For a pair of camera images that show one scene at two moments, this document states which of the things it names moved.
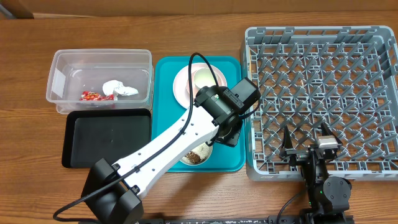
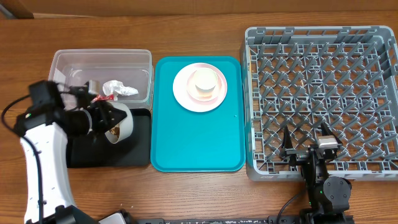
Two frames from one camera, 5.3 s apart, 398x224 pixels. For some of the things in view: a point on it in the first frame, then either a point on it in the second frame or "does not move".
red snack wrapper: (94, 96) does not move
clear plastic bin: (72, 71) does not move
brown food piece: (193, 157) → (115, 130)
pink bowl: (194, 88) does not move
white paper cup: (204, 77) does not move
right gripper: (298, 154) does not move
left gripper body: (232, 134) → (88, 121)
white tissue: (115, 88) does not move
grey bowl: (198, 156) → (125, 126)
